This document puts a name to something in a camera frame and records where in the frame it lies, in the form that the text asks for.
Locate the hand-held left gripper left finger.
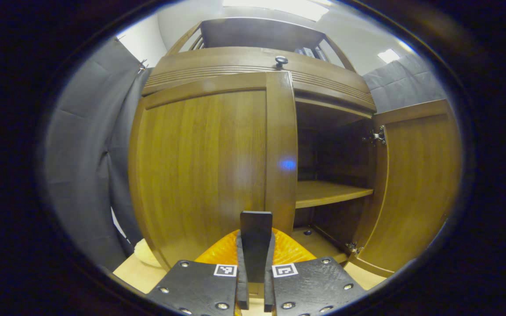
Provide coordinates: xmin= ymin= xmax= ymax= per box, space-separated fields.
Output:
xmin=145 ymin=229 xmax=250 ymax=316

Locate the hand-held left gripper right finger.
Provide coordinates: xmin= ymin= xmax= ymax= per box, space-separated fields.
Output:
xmin=264 ymin=228 xmax=366 ymax=316

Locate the wooden double-door shoe cabinet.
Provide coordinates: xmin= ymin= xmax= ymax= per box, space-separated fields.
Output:
xmin=141 ymin=17 xmax=388 ymax=266

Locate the wooden cabinet door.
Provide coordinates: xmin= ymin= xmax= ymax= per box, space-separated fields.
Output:
xmin=128 ymin=71 xmax=299 ymax=271
xmin=349 ymin=99 xmax=463 ymax=278

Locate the cream round object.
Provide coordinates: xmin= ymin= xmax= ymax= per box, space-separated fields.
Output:
xmin=134 ymin=239 xmax=162 ymax=268

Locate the black backdrop cloth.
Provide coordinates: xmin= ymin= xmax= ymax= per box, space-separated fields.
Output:
xmin=42 ymin=37 xmax=449 ymax=273

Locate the small ceiling light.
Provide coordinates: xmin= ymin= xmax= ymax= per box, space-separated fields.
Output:
xmin=377 ymin=48 xmax=401 ymax=65

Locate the large ceiling light panel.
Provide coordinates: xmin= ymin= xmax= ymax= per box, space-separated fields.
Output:
xmin=221 ymin=0 xmax=329 ymax=22

